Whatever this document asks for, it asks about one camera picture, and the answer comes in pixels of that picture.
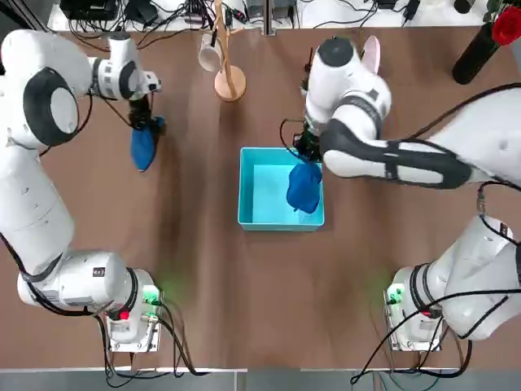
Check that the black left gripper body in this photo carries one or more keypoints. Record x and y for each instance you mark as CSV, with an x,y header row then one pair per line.
x,y
140,110

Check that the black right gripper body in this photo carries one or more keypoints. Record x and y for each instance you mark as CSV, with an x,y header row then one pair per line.
x,y
310,142

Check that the dark navy square rag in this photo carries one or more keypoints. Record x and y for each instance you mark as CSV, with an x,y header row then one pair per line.
x,y
142,152

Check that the bright blue square rag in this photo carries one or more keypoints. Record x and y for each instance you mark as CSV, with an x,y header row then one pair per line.
x,y
303,189

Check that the pale pink round plate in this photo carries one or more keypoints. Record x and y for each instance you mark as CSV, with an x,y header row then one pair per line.
x,y
372,53

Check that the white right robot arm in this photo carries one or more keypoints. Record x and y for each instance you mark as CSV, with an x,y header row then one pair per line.
x,y
480,264

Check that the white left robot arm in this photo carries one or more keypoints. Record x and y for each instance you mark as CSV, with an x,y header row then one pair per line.
x,y
32,212

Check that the cyan plastic box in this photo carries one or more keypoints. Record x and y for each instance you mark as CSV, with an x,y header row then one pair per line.
x,y
268,203

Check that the dark wooden dish rack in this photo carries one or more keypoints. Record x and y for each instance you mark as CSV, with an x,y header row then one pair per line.
x,y
308,69

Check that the wooden mug stand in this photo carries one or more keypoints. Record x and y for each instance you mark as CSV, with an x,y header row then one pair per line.
x,y
230,87

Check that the black box device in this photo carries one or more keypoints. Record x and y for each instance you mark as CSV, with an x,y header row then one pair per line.
x,y
89,9

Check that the black power adapter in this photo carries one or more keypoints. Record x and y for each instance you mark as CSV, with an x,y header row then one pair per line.
x,y
411,10
386,3

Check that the black vase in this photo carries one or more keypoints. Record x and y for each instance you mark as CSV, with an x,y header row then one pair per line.
x,y
476,57

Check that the aluminium profile post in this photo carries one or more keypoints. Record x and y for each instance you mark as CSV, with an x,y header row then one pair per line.
x,y
270,18

